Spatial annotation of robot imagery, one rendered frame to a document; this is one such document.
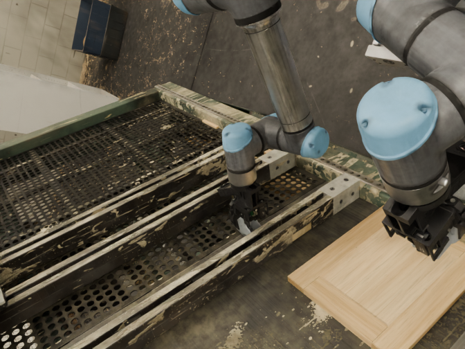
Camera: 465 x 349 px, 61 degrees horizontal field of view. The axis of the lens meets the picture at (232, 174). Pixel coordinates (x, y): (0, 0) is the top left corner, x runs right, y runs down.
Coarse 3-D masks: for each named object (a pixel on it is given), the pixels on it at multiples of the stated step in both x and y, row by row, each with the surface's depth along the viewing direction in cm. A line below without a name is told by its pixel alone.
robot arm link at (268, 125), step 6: (258, 120) 103; (264, 120) 101; (270, 120) 100; (276, 120) 99; (252, 126) 100; (258, 126) 99; (264, 126) 100; (270, 126) 98; (276, 126) 97; (258, 132) 98; (264, 132) 99; (270, 132) 98; (276, 132) 96; (264, 138) 99; (270, 138) 98; (264, 144) 99; (270, 144) 99; (276, 144) 97
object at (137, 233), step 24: (264, 168) 137; (288, 168) 145; (216, 192) 127; (168, 216) 120; (192, 216) 125; (120, 240) 113; (144, 240) 116; (72, 264) 109; (96, 264) 109; (120, 264) 114; (0, 288) 99; (24, 288) 103; (48, 288) 103; (72, 288) 107; (0, 312) 97; (24, 312) 101
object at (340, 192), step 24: (336, 192) 119; (288, 216) 113; (312, 216) 114; (240, 240) 107; (264, 240) 106; (288, 240) 111; (216, 264) 102; (240, 264) 102; (168, 288) 96; (192, 288) 95; (216, 288) 99; (144, 312) 93; (168, 312) 92; (192, 312) 97; (96, 336) 87; (120, 336) 86; (144, 336) 90
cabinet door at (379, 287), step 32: (320, 256) 105; (352, 256) 104; (384, 256) 103; (416, 256) 101; (448, 256) 100; (320, 288) 96; (352, 288) 96; (384, 288) 94; (416, 288) 93; (448, 288) 92; (352, 320) 88; (384, 320) 87; (416, 320) 86
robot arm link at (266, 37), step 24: (216, 0) 74; (240, 0) 71; (264, 0) 71; (240, 24) 75; (264, 24) 74; (264, 48) 77; (288, 48) 79; (264, 72) 81; (288, 72) 81; (288, 96) 84; (288, 120) 88; (312, 120) 90; (288, 144) 94; (312, 144) 89
